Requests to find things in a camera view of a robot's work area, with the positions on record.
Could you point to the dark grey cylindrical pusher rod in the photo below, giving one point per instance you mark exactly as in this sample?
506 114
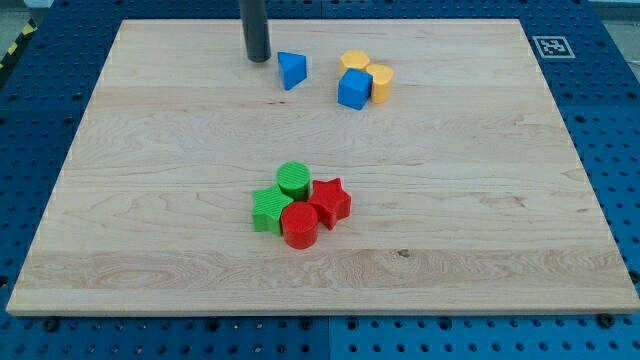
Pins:
254 19

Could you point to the yellow black hazard tape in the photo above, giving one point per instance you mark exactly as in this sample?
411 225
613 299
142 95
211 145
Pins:
17 48

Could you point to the light wooden board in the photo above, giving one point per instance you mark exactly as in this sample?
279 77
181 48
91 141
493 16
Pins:
468 196

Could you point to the green star block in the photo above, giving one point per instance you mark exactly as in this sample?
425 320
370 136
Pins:
269 204

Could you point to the red star block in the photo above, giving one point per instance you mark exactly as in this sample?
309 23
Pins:
331 201

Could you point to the blue triangle block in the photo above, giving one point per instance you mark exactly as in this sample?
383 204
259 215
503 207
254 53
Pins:
292 69

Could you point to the blue cube block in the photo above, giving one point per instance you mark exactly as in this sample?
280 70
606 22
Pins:
354 88

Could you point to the white fiducial marker tag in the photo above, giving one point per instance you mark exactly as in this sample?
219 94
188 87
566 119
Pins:
553 47

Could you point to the red cylinder block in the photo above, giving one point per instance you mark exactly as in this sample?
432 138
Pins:
299 222

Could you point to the green cylinder block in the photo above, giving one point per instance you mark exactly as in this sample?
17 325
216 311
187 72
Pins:
294 178

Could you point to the yellow hexagon block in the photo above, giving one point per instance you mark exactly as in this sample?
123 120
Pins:
353 59

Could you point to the yellow half-round block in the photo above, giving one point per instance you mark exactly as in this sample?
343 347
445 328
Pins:
382 79

